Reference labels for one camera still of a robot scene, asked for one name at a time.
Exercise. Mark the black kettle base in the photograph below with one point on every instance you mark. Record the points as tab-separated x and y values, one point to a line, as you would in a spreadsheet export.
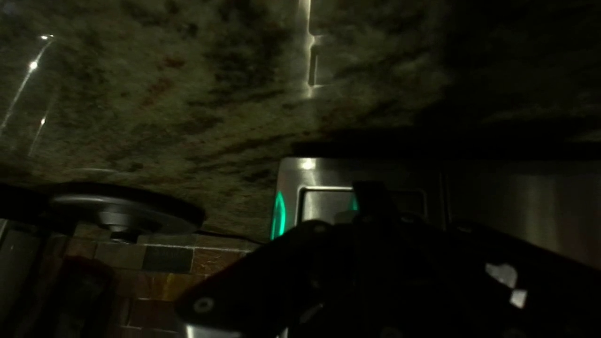
125	213

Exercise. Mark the stainless steel microwave oven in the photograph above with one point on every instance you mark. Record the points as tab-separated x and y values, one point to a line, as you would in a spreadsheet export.
551	203

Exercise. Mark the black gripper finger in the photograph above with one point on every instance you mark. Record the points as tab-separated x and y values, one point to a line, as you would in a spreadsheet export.
377	220

